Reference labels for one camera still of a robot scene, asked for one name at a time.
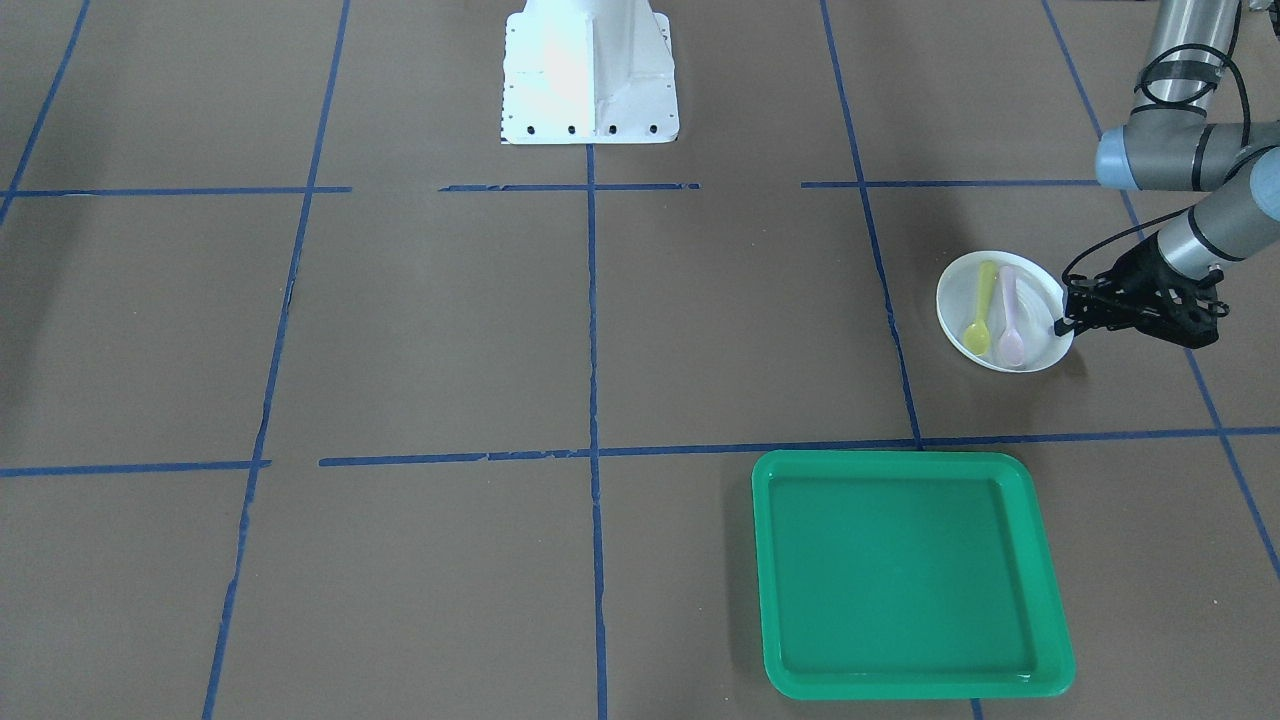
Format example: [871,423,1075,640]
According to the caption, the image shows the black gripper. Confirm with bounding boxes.
[1053,238,1229,348]

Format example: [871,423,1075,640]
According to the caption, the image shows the yellow plastic spoon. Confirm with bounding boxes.
[961,260,998,357]

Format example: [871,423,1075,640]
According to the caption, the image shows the pink plastic spoon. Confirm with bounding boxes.
[996,265,1027,368]

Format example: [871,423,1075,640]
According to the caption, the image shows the white round plate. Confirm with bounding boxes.
[934,250,1073,374]

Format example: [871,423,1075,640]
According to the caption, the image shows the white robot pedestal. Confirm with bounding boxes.
[499,1,681,145]

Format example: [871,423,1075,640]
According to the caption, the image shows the green plastic tray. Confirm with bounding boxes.
[751,450,1076,701]

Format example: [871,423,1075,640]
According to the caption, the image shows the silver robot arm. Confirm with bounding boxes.
[1053,1,1279,348]

